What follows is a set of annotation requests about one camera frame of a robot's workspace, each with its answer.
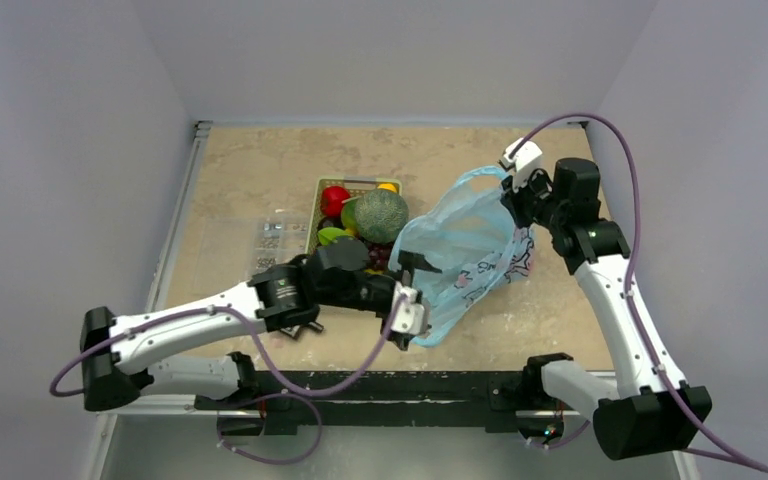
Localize light blue plastic bag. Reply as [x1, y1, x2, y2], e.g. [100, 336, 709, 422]
[388, 166, 536, 348]

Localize green fake starfruit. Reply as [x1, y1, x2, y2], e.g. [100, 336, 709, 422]
[317, 227, 354, 246]

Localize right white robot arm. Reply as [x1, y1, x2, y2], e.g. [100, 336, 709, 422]
[500, 158, 712, 460]

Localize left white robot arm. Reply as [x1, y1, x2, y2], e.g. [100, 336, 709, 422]
[78, 237, 439, 412]

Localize dark red fake grapes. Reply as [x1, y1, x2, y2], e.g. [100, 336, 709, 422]
[366, 242, 394, 272]

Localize green netted fake melon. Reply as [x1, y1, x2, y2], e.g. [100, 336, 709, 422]
[354, 189, 409, 244]

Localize orange fake fruit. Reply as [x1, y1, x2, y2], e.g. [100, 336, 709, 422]
[377, 183, 399, 194]

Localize green fake mango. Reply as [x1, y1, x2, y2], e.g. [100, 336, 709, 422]
[340, 197, 359, 237]

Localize dark fake plum upper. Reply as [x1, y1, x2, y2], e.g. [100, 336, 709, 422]
[317, 217, 343, 231]

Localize red fake apple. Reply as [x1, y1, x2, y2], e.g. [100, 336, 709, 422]
[320, 185, 351, 217]

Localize pale green plastic basket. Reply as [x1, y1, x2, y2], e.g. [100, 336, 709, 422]
[304, 175, 403, 254]

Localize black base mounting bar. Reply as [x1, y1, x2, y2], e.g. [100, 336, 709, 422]
[193, 353, 573, 442]

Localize clear plastic screw box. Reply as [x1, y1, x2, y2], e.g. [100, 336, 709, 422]
[192, 212, 309, 296]

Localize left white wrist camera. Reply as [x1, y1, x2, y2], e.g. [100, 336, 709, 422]
[390, 282, 430, 336]

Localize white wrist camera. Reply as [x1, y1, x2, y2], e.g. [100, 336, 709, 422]
[390, 282, 430, 336]
[498, 137, 543, 192]

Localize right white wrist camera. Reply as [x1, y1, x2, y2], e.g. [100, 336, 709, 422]
[498, 137, 543, 192]

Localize dark metal crank handle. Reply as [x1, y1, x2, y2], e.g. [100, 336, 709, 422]
[278, 321, 325, 341]

